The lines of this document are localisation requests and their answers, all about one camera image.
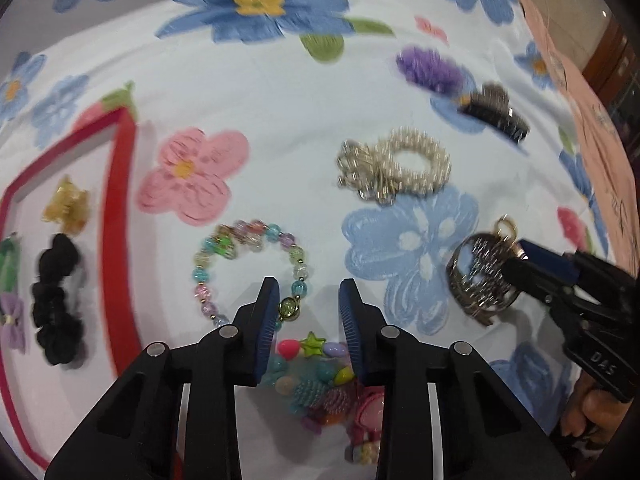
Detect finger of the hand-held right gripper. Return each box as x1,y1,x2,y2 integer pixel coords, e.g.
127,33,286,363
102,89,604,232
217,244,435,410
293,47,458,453
516,239,601,286
500,256,576,311

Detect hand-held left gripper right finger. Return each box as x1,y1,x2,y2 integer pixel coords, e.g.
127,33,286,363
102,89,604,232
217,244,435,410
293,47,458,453
338,278,573,480

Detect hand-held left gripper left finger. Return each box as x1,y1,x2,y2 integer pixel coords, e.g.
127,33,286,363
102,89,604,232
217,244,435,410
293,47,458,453
44,276,281,480

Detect silver chain bracelet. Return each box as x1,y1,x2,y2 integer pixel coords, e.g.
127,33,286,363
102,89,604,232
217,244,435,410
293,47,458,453
467,237,513,308

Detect dark metal bangle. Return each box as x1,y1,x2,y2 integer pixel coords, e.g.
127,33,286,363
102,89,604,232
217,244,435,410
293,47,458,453
446,232,523,328

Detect colourful plastic bead bracelet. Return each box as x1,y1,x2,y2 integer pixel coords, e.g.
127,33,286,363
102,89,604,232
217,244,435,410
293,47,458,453
262,331,388,466

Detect pastel glass bead bracelet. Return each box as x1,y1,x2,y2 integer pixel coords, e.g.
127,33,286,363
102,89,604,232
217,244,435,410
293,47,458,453
191,219,312,331

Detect red jewelry tray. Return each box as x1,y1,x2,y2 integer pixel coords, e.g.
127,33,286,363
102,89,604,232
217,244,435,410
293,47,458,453
0,107,143,471

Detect person's right hand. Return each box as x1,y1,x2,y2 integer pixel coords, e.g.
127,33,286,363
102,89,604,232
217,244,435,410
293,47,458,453
560,376,632,450

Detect pink printed blanket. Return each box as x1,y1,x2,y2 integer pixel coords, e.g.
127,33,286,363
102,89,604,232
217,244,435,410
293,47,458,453
487,0,640,271

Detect pearl scrunchie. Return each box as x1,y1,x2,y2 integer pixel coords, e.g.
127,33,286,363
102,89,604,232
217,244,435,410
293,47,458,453
336,127,452,205

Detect black hair claw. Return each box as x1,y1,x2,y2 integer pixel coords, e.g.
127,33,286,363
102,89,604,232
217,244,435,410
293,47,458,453
457,82,531,147

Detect floral bed sheet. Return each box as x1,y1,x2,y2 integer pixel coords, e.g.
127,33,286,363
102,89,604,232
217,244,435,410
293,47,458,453
0,0,626,480

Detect black scrunchie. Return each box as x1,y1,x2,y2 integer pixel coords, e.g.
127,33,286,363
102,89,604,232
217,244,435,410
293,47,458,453
30,234,90,368

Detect brown wooden furniture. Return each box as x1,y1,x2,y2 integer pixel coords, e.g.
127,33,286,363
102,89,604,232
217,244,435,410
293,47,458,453
582,25,640,126

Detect purple flower hair piece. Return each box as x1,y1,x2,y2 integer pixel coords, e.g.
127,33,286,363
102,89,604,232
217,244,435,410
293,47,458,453
396,46,468,93

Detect yellow hair claw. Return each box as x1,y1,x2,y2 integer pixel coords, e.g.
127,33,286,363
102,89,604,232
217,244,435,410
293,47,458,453
41,176,92,236

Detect purple bow hair clip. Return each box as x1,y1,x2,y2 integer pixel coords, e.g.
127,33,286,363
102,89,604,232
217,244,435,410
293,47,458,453
0,294,28,353

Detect green braided hair clip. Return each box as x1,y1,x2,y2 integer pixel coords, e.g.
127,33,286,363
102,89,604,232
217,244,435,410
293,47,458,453
0,234,22,293

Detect gold ring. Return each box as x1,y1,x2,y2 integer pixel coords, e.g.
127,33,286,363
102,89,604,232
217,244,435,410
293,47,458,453
494,215,520,241

